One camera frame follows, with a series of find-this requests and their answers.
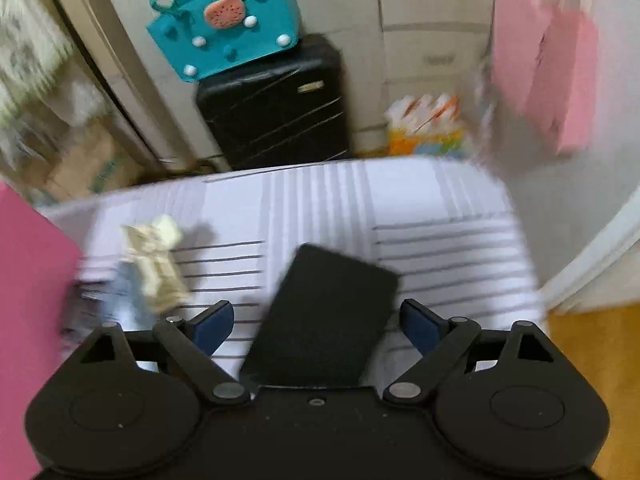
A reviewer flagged beige phone stand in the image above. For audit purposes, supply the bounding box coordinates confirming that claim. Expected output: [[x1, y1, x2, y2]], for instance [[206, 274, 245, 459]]
[[120, 214, 193, 313]]

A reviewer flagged brown paper bag green print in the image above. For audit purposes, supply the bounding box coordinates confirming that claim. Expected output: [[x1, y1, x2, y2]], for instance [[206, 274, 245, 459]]
[[47, 125, 133, 196]]

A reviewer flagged pink shopping bag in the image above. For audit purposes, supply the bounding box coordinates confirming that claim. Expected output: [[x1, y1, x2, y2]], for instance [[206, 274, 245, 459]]
[[490, 0, 601, 156]]

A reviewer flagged black power bank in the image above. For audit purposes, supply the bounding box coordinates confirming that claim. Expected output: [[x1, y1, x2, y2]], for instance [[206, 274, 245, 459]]
[[239, 242, 401, 390]]

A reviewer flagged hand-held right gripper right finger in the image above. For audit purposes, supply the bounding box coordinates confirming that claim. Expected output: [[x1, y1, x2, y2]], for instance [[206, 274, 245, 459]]
[[382, 298, 556, 405]]

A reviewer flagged black suitcase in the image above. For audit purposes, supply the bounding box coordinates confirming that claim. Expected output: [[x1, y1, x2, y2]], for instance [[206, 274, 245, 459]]
[[195, 34, 351, 171]]

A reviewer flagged pink storage box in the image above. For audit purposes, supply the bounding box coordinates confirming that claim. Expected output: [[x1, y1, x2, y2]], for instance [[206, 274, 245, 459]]
[[0, 182, 86, 480]]

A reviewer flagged white drawer cabinet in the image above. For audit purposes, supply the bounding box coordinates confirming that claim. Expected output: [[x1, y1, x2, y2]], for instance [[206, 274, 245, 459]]
[[95, 0, 496, 156]]

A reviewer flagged teal felt bag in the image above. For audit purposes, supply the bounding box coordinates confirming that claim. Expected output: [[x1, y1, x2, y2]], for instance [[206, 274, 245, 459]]
[[146, 0, 301, 82]]

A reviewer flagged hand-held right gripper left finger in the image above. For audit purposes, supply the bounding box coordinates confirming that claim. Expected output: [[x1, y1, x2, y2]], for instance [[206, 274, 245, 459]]
[[80, 300, 253, 407]]

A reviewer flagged green-trimmed fluffy towel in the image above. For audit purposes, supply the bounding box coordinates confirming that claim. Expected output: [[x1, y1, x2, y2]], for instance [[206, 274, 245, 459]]
[[0, 0, 68, 126]]

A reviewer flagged clear plastic bag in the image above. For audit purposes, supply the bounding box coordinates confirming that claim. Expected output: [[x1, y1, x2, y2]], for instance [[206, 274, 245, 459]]
[[469, 52, 501, 161]]

